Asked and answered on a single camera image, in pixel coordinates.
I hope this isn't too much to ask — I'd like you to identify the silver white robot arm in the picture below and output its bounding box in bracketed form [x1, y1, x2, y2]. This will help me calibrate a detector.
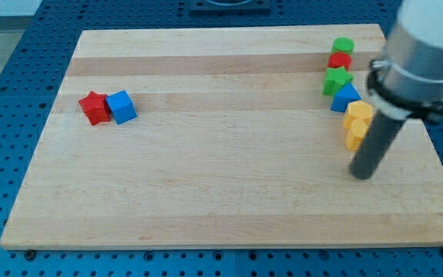
[368, 0, 443, 122]

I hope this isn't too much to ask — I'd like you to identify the blue cube block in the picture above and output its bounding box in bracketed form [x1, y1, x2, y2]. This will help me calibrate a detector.
[105, 91, 138, 125]

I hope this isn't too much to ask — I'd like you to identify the green star block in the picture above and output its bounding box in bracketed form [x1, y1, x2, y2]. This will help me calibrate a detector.
[322, 66, 354, 96]

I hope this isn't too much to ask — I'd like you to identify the red star block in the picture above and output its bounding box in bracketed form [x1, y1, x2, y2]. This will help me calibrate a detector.
[78, 91, 111, 125]

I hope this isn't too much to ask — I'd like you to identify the light wooden board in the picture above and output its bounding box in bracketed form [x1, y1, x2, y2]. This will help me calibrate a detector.
[0, 24, 443, 250]

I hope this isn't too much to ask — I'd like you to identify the blue pentagon block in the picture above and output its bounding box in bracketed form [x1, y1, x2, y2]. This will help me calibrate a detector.
[330, 83, 361, 112]

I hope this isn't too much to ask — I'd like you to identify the yellow cylinder block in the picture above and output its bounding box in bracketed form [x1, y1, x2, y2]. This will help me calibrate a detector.
[345, 119, 368, 152]

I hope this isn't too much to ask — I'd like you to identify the red cylinder block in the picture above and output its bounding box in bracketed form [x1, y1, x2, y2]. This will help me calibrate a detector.
[327, 52, 352, 71]

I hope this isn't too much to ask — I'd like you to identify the yellow hexagon block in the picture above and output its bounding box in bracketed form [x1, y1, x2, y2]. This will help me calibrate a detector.
[342, 100, 374, 129]

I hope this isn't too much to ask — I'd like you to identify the green cylinder block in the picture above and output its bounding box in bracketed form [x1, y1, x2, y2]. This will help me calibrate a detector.
[331, 37, 355, 55]

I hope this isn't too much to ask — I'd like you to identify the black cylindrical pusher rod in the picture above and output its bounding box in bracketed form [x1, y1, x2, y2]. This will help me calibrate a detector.
[348, 111, 406, 180]

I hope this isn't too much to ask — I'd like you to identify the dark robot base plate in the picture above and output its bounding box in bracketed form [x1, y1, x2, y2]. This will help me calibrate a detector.
[188, 0, 271, 13]

